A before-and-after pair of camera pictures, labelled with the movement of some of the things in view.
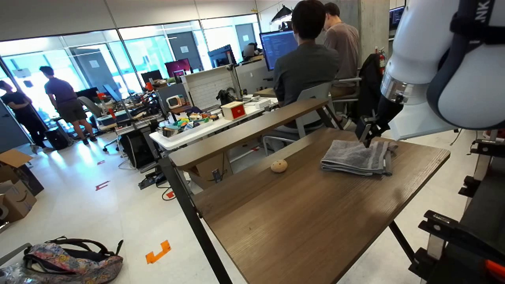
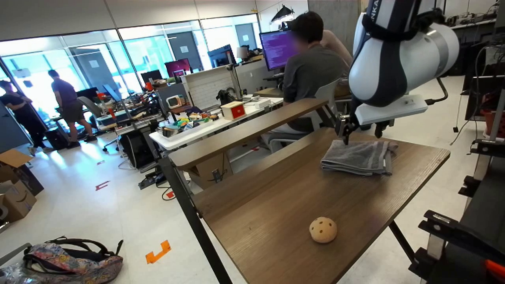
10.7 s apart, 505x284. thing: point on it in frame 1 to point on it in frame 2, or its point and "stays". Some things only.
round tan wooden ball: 279,166 to 322,229
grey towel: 353,156 stays
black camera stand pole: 194,218 stays
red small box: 233,109 stays
